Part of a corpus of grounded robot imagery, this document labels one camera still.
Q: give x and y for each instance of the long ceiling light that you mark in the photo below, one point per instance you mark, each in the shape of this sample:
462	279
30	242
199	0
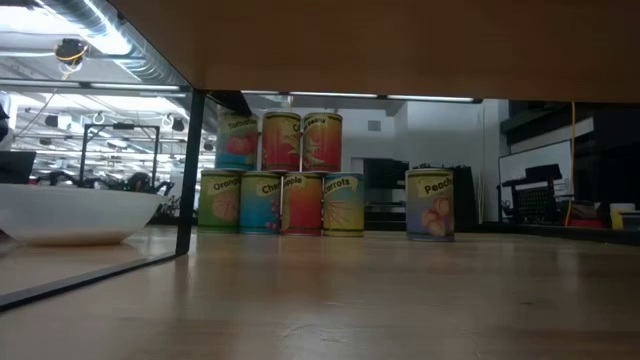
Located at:
380	96

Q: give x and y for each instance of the tomato label can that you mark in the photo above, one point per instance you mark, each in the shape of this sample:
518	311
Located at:
237	145

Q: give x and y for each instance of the corn label can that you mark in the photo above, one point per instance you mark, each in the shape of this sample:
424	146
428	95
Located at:
280	145

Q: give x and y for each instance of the white bowl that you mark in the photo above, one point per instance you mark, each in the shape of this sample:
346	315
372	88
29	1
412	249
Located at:
70	215

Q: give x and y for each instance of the black rig frame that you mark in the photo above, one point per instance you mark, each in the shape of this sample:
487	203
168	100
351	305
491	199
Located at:
120	126

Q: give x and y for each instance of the yellow white container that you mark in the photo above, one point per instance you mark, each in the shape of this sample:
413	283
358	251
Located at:
621	215

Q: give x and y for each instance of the whiteboard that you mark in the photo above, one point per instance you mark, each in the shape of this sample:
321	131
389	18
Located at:
530	155

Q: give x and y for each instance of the black cabinet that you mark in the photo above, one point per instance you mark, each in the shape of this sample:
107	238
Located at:
385	175

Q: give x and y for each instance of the black monitor screen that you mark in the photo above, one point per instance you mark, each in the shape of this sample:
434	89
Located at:
17	167

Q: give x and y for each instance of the carrots label yellow can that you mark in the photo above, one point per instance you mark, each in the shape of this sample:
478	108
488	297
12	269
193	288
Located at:
344	207

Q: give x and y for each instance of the wooden shelf with black legs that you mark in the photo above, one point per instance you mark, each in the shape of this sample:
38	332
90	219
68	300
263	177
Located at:
400	45

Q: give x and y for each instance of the red tray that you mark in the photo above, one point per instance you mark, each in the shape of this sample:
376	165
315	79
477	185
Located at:
587	223

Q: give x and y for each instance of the peach label purple can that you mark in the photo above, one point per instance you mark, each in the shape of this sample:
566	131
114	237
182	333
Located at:
430	207

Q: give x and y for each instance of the beans label can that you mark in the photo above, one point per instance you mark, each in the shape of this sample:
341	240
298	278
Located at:
324	145

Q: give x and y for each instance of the black table frame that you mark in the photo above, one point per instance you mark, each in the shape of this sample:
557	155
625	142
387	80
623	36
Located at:
575	234

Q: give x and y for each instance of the pineapple label red can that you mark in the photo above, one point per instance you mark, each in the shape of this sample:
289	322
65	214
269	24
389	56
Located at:
302	207

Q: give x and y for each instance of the cherry label blue can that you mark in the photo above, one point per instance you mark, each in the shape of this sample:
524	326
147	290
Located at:
259	205

